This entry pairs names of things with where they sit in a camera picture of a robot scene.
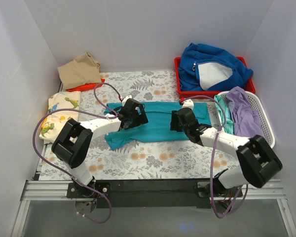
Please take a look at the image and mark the teal t-shirt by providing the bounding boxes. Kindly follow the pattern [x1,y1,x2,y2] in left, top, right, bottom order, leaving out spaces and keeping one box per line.
[104,101,211,150]

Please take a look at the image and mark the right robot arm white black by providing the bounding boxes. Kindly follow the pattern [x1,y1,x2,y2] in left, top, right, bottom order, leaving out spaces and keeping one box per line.
[170,108,283,196]

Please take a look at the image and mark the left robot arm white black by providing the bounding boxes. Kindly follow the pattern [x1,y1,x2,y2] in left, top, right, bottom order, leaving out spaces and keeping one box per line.
[51,97,148,198]

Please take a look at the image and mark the mint green t-shirt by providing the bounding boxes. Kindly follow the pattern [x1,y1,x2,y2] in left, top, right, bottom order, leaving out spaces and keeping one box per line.
[214,95,234,135]

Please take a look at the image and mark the orange folded t-shirt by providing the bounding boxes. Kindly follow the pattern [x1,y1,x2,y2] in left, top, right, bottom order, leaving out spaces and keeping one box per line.
[64,79,105,92]

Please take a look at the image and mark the blue fleece jacket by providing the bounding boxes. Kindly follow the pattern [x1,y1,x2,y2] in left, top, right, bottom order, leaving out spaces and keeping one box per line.
[178,43,254,91]

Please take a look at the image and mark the purple t-shirt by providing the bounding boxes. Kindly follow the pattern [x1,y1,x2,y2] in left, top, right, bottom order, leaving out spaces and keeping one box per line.
[226,86,264,138]

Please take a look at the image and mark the beige folded t-shirt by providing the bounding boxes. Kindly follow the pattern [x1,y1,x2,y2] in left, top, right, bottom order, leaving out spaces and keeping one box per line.
[58,52,102,89]

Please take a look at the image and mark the red plastic tray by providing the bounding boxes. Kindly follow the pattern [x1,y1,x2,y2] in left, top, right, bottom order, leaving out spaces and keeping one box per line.
[174,57,256,98]

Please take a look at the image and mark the dinosaur print folded t-shirt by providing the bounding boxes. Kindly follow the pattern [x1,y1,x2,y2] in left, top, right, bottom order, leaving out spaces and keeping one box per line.
[39,90,81,145]

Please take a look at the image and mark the white plastic laundry basket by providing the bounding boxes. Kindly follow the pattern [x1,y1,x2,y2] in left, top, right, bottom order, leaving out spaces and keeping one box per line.
[214,91,275,149]

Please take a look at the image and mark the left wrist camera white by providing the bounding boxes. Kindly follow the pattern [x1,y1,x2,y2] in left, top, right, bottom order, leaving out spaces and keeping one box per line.
[122,95,132,102]

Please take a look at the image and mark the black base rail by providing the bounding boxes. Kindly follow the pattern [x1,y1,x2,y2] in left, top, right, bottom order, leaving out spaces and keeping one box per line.
[66,178,242,209]

